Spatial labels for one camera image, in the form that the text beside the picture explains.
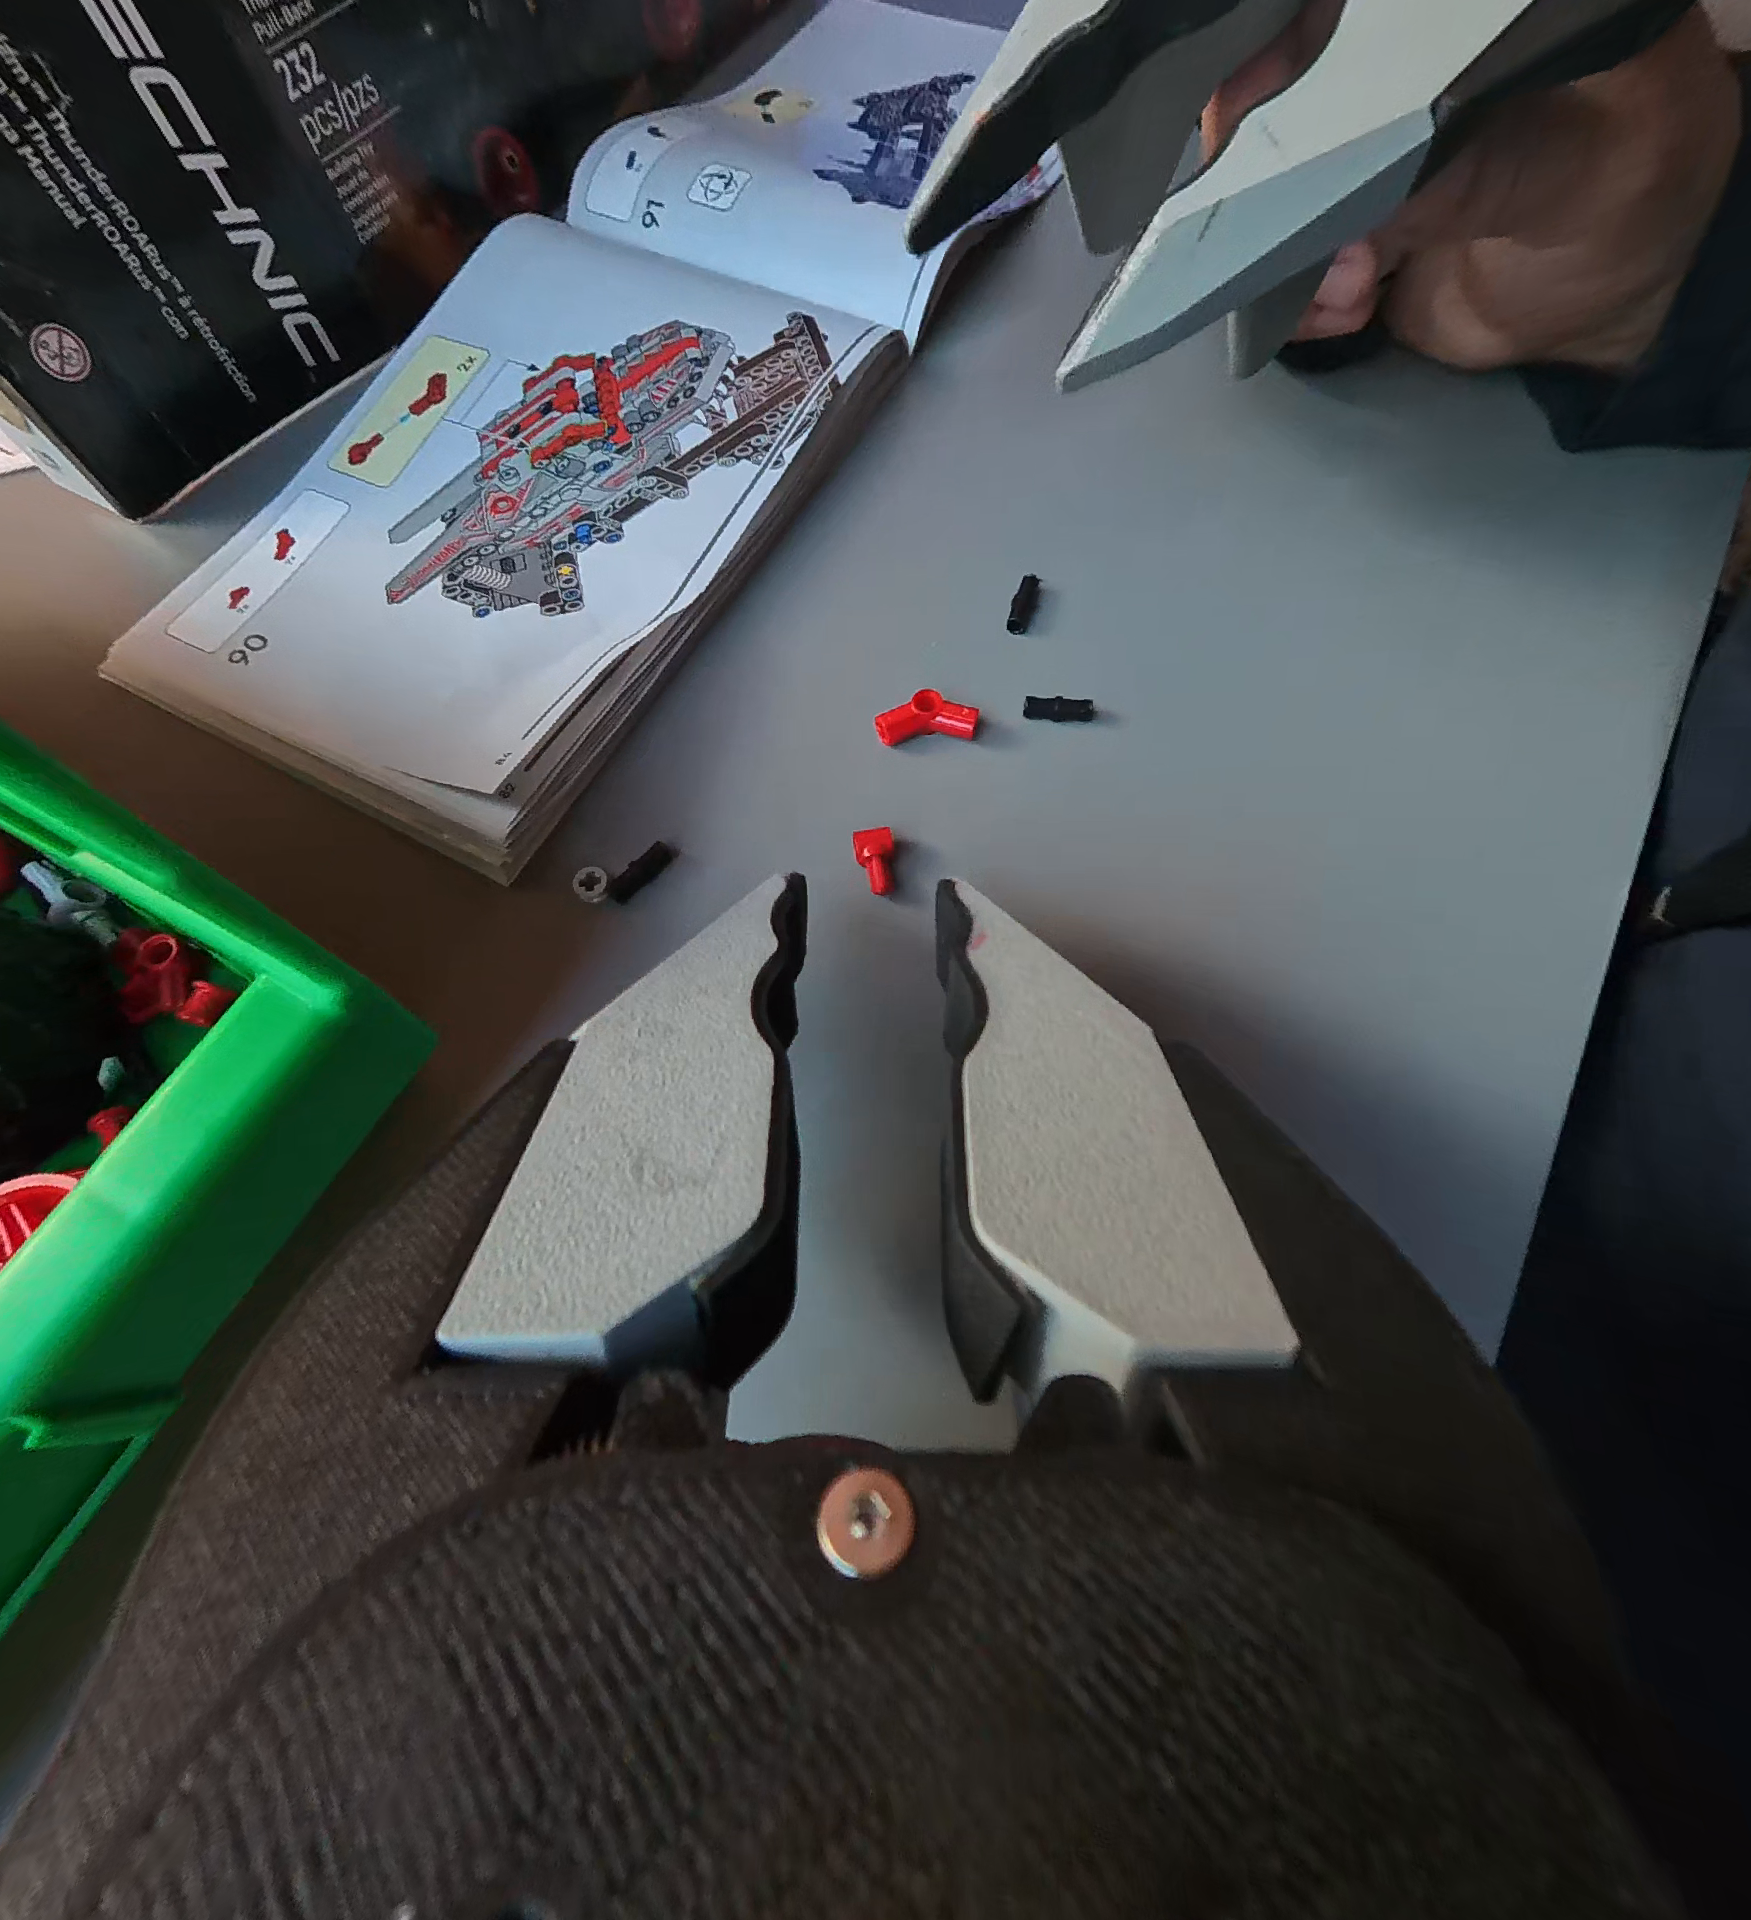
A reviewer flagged green plastic bin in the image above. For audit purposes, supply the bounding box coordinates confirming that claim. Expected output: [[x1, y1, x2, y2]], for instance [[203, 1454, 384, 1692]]
[[0, 667, 439, 1748]]

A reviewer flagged person's dark clothed body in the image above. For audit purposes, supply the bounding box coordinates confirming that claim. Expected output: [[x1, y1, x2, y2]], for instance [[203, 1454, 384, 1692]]
[[1497, 427, 1751, 1920]]

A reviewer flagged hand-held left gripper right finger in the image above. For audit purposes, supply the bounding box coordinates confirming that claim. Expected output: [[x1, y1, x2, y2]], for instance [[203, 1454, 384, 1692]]
[[934, 878, 1302, 1407]]

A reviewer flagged black and grey lego axle pin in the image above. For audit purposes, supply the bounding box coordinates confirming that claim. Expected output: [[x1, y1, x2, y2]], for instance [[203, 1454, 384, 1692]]
[[571, 841, 677, 906]]

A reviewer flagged black lego tyre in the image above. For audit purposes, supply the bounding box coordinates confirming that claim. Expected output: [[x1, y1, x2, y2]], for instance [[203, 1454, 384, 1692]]
[[0, 898, 120, 1190]]

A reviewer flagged person's right hand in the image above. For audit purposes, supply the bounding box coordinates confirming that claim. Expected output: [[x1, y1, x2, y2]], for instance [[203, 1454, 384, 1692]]
[[1203, 21, 1739, 376]]

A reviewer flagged black lego set box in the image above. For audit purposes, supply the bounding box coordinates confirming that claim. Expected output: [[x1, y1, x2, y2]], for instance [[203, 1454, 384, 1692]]
[[0, 0, 802, 523]]

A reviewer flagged lego instruction booklet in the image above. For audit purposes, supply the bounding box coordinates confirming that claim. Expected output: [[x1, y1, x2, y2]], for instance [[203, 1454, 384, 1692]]
[[98, 0, 1063, 887]]

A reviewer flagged pile of small lego pieces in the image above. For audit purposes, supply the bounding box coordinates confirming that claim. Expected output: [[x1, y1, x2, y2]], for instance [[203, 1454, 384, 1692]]
[[5, 859, 243, 1143]]

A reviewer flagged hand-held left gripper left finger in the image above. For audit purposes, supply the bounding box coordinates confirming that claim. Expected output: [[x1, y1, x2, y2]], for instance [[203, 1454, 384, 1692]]
[[431, 872, 806, 1388]]

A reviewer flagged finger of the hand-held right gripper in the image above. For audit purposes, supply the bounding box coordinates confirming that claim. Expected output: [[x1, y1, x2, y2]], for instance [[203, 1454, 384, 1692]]
[[904, 0, 1311, 258], [1053, 0, 1552, 394]]

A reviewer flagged black strap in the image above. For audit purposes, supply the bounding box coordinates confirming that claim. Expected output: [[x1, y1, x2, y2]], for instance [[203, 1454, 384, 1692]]
[[1631, 780, 1751, 942]]

